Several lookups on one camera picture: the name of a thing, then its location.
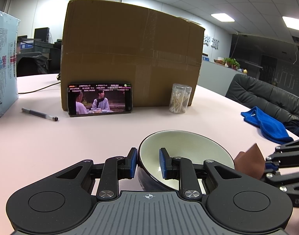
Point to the black computer monitor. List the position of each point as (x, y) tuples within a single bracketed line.
[(41, 34)]

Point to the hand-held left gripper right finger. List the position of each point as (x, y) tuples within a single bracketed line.
[(163, 162)]

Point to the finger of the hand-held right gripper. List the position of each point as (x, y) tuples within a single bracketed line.
[(286, 149), (284, 178)]

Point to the black gel pen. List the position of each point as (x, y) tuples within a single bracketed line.
[(39, 114)]

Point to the black clamp stand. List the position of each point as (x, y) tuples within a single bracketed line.
[(58, 76)]

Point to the white reception counter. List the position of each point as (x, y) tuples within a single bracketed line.
[(215, 78)]

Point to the black smartphone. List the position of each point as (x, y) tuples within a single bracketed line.
[(100, 100)]

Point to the green potted plant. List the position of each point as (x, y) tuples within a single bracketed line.
[(231, 63)]

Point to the black leather chair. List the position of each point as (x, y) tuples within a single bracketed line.
[(269, 95)]

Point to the chair with dark jacket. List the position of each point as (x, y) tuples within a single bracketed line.
[(34, 64)]

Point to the brown cardboard box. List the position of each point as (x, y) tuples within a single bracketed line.
[(130, 53)]

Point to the blue cloth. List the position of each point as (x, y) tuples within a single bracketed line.
[(267, 124)]

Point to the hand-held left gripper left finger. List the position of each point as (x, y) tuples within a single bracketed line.
[(132, 162)]

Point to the square ceiling light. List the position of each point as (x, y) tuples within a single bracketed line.
[(293, 23), (223, 17)]

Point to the brown cloth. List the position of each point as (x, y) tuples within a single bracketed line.
[(250, 161)]

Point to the white wall lettering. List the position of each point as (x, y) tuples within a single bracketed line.
[(211, 42)]

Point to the clear cotton swab jar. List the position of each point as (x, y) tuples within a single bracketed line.
[(180, 99)]

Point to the light blue wrapped carton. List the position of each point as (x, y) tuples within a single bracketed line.
[(2, 66)]

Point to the white bowl with dark outside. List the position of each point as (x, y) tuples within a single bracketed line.
[(186, 144)]

